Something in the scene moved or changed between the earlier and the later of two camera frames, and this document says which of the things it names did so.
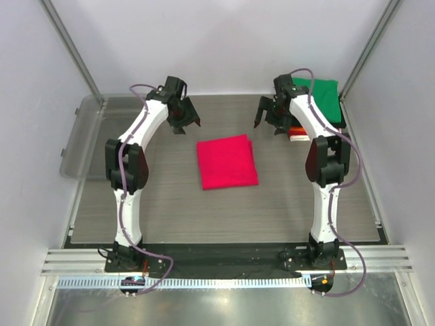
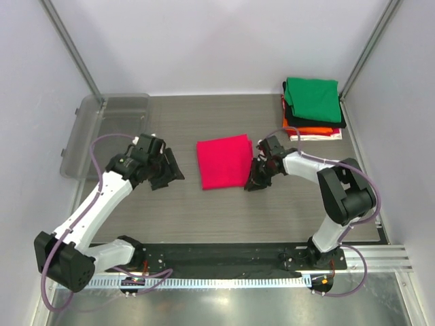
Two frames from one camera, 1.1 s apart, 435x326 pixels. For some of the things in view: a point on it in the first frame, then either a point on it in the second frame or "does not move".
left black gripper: [192, 117] → [171, 170]
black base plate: [224, 261] does not move
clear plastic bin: [96, 118] does not move
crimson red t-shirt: [227, 162] does not move
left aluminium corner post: [71, 46] does not move
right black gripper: [282, 125] → [255, 182]
